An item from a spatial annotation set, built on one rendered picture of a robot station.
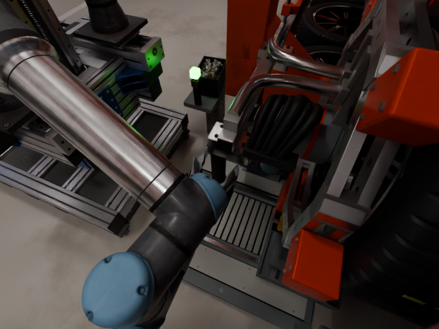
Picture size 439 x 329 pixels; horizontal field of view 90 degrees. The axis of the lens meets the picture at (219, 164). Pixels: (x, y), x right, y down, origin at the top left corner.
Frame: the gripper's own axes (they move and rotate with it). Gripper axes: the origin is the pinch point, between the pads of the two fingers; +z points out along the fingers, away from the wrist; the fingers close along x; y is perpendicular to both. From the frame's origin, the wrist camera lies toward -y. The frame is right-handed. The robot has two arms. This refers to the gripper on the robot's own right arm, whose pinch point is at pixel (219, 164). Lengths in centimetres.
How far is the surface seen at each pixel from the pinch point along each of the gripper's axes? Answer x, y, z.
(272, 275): -29, -66, -6
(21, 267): 92, -83, -51
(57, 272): 73, -83, -45
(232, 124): -3.2, 16.9, -1.8
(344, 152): -20.3, 19.9, -3.4
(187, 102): 42, -38, 54
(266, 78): -5.3, 18.1, 11.0
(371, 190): -25.4, 17.1, -6.2
